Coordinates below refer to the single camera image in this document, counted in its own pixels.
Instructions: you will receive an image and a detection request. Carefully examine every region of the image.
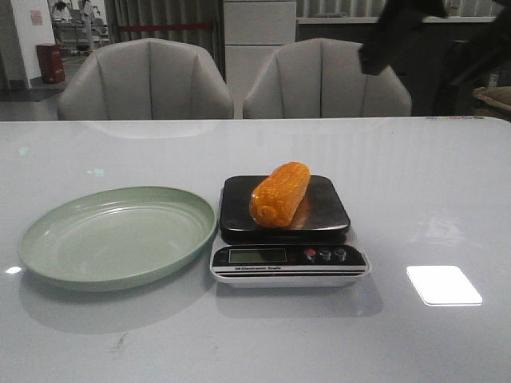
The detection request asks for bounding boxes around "orange corn cob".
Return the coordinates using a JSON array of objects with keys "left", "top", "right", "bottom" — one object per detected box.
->
[{"left": 249, "top": 162, "right": 311, "bottom": 228}]

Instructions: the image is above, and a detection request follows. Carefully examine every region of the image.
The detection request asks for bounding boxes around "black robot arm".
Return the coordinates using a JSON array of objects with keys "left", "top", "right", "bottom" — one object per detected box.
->
[{"left": 358, "top": 1, "right": 510, "bottom": 85}]

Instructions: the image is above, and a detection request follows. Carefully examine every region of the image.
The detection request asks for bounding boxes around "black silver kitchen scale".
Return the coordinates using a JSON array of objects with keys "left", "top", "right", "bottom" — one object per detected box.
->
[{"left": 210, "top": 175, "right": 370, "bottom": 288}]

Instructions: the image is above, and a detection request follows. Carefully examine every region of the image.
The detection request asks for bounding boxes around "right grey upholstered chair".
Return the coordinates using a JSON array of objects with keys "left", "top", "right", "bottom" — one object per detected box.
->
[{"left": 243, "top": 38, "right": 412, "bottom": 119}]

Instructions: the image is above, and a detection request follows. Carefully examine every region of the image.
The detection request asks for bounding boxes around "grey upholstered chair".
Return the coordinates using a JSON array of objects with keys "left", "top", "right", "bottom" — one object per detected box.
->
[
  {"left": 57, "top": 38, "right": 234, "bottom": 120},
  {"left": 243, "top": 38, "right": 412, "bottom": 119}
]

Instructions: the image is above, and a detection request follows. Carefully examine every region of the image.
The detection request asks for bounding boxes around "light green plate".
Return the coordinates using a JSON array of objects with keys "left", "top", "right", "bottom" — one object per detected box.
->
[{"left": 18, "top": 186, "right": 217, "bottom": 292}]

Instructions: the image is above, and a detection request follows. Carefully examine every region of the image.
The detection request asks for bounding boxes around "left grey upholstered chair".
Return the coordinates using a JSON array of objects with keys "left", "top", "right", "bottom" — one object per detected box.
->
[{"left": 57, "top": 38, "right": 234, "bottom": 120}]

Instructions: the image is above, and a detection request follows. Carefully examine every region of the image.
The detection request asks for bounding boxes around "white drawer cabinet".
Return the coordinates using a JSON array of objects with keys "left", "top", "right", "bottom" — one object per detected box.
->
[{"left": 223, "top": 1, "right": 297, "bottom": 119}]

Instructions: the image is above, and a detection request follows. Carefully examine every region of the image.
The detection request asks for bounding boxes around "dark counter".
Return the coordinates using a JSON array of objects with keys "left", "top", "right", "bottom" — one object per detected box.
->
[{"left": 296, "top": 18, "right": 510, "bottom": 116}]

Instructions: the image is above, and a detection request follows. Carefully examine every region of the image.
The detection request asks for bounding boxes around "red bin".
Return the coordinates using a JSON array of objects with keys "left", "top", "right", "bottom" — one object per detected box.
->
[{"left": 36, "top": 43, "right": 65, "bottom": 84}]

